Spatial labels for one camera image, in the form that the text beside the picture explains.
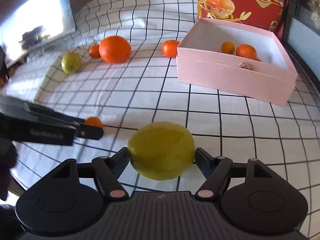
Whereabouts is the small green guava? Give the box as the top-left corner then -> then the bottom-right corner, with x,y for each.
61,53 -> 82,74

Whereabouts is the small mandarin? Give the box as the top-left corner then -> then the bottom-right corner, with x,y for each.
88,44 -> 100,58

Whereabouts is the large orange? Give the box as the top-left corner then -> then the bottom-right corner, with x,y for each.
99,36 -> 131,64

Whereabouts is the small yellow citrus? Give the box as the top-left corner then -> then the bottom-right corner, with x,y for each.
221,41 -> 235,55

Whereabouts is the checked white tablecloth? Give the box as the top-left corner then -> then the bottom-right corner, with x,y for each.
2,0 -> 319,239

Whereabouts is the black monitor on left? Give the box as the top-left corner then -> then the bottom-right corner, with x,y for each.
1,0 -> 76,66

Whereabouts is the pink gift box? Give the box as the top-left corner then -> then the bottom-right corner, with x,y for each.
176,18 -> 298,106

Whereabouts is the black framed screen on right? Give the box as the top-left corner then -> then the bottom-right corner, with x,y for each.
284,0 -> 319,86

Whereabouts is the red snack bag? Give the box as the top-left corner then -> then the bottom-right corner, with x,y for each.
197,0 -> 289,39

